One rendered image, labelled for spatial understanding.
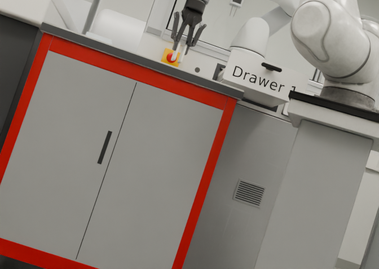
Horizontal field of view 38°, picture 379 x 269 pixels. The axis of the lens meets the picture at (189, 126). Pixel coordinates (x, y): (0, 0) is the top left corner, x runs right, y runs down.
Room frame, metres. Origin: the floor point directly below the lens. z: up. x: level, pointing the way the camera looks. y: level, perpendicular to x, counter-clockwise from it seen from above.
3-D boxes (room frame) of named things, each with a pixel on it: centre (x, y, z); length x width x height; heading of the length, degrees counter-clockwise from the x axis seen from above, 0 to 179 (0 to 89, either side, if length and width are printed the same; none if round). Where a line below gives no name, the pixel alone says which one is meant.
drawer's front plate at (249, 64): (1.90, -0.20, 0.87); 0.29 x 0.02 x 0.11; 95
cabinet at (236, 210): (2.71, -0.18, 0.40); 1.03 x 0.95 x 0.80; 95
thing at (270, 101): (2.11, -0.18, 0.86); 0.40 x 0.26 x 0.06; 5
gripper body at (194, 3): (2.01, 0.12, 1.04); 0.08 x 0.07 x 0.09; 111
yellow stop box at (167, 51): (2.18, 0.16, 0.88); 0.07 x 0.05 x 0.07; 95
